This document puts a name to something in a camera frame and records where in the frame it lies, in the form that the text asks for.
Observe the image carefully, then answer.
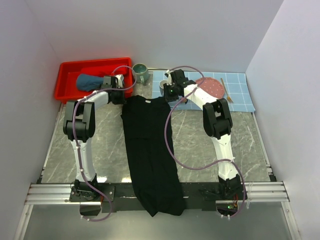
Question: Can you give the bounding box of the black t shirt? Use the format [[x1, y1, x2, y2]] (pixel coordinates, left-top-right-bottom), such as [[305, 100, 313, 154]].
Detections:
[[121, 95, 186, 217]]

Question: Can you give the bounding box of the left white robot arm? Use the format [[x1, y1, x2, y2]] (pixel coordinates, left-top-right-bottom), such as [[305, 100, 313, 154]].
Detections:
[[62, 73, 126, 201]]

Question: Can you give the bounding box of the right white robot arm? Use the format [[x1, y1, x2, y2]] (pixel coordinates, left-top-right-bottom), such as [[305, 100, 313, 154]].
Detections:
[[163, 68, 241, 182]]

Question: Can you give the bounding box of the grey white mug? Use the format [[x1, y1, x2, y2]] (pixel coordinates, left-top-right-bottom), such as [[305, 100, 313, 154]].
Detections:
[[159, 80, 168, 96]]

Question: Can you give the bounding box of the blue rolled t shirt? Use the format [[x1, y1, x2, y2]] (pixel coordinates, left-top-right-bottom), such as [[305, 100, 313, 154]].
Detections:
[[76, 73, 104, 92]]

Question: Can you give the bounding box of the green ceramic mug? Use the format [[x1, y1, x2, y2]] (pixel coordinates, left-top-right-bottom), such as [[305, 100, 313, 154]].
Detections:
[[132, 63, 150, 85]]

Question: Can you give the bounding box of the pink dotted plate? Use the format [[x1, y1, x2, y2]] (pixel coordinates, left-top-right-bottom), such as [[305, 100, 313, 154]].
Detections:
[[195, 77, 225, 99]]

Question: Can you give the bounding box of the red plastic bin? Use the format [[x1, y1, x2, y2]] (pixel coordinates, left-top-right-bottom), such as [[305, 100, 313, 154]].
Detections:
[[54, 57, 134, 104]]

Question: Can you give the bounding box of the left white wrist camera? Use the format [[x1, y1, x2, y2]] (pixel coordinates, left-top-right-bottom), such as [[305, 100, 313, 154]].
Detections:
[[115, 74, 125, 89]]

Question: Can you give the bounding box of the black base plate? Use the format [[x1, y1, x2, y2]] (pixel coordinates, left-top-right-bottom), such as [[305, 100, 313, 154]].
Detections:
[[68, 181, 248, 217]]

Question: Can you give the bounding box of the aluminium rail frame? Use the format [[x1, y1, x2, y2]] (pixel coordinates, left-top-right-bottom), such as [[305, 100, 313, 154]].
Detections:
[[14, 105, 302, 240]]

